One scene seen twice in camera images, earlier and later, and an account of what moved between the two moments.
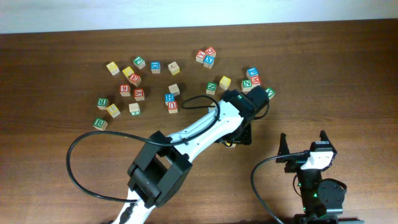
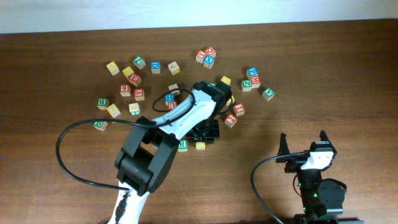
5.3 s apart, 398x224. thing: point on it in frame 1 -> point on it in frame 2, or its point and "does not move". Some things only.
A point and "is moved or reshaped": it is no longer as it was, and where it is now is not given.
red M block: [255, 81] does not move
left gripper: [241, 137] -> [203, 134]
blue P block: [251, 72] does not move
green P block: [139, 62] does not move
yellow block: [225, 82] does not move
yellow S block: [233, 145] is moved or reshaped
